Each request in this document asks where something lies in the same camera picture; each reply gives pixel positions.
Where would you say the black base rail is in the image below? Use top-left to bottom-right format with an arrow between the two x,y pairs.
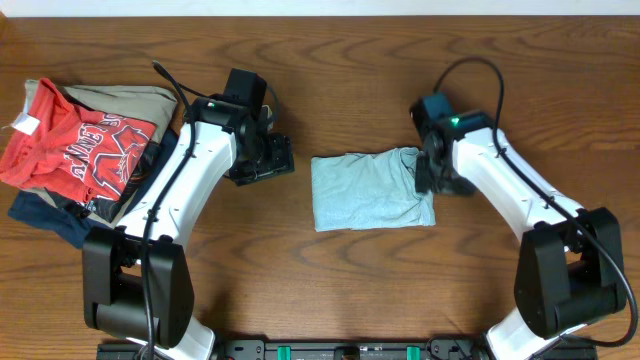
96,336 -> 599,360

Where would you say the light blue t-shirt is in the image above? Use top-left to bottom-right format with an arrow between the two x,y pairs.
311,147 -> 436,232

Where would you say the beige folded shirt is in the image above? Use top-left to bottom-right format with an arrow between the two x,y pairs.
23,79 -> 179,229

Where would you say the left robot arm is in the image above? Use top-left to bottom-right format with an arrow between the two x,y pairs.
82,96 -> 294,359

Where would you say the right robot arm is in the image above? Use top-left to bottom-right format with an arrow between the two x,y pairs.
410,108 -> 639,359

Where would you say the red printed t-shirt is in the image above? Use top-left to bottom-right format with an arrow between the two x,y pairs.
1,78 -> 156,203

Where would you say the navy folded garment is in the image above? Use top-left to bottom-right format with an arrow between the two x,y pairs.
8,129 -> 178,249

